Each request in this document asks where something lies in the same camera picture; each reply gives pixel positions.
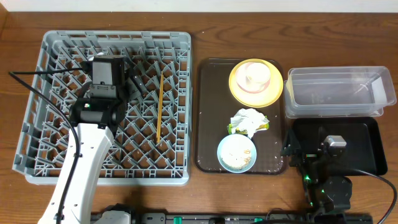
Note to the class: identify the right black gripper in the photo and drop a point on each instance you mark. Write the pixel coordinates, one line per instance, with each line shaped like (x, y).
(306, 155)

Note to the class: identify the wooden chopstick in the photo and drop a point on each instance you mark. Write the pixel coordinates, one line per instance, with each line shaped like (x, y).
(158, 132)
(160, 100)

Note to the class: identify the dark brown serving tray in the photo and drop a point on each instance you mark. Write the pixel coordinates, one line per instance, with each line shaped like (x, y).
(216, 105)

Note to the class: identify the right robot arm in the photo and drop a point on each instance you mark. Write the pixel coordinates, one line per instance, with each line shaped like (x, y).
(325, 192)

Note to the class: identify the clear plastic waste bin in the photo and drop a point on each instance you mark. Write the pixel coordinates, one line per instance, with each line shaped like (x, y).
(315, 92)

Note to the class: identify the yellow plate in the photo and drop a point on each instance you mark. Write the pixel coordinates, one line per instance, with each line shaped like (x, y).
(262, 99)

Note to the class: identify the green yellow snack wrapper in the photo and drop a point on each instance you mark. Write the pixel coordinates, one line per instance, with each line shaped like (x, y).
(246, 128)

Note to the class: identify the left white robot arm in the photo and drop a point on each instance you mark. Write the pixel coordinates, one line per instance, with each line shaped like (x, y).
(72, 199)

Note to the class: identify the grey dishwasher rack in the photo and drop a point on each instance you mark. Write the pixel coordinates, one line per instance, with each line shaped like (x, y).
(135, 158)

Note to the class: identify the light blue bowl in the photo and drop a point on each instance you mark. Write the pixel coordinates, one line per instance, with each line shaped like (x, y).
(253, 160)

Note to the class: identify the pink bowl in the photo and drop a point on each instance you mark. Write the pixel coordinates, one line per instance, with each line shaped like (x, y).
(241, 78)

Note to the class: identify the black waste tray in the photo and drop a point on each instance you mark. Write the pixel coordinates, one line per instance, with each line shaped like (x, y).
(364, 149)

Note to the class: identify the food scraps rice pile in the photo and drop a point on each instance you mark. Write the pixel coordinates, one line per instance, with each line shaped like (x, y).
(235, 153)

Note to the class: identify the cream white cup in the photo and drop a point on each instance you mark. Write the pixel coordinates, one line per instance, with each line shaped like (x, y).
(257, 76)

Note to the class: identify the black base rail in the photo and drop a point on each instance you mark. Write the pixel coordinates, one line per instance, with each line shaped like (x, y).
(121, 213)

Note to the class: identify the white paper napkin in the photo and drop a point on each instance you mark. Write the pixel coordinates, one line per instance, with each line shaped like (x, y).
(249, 115)

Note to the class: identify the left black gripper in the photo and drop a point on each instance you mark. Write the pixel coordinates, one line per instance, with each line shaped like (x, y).
(131, 79)

